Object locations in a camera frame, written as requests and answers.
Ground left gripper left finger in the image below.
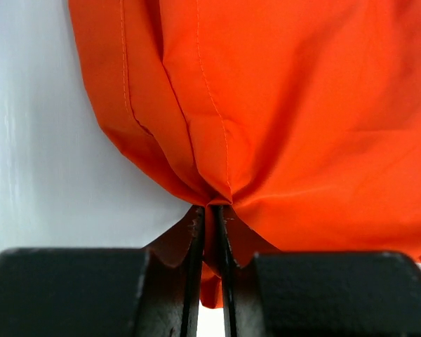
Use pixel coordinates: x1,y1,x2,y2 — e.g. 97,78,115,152
0,206,205,336

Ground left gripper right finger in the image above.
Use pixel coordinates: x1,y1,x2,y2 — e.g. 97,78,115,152
213,206,421,336

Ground orange shorts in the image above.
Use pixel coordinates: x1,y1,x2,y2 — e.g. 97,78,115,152
68,0,421,310

